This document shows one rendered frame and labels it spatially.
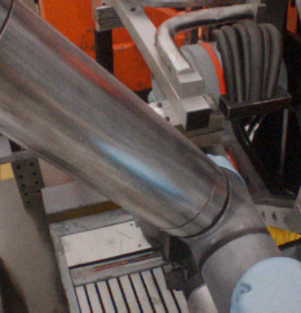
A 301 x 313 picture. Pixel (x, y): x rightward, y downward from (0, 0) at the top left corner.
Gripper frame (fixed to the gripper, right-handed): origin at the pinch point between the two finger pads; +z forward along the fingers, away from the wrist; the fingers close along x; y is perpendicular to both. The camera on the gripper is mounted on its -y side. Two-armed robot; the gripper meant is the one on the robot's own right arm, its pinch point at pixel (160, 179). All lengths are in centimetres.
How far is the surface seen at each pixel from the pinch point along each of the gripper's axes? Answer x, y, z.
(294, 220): -20.2, -8.4, -7.9
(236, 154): -24.6, -21.8, 20.6
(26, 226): 28, -83, 64
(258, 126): -31.0, -17.7, 23.4
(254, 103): -10.1, 14.8, -4.8
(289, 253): -43, -58, 12
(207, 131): -5.2, 9.6, -2.6
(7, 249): 36, -83, 56
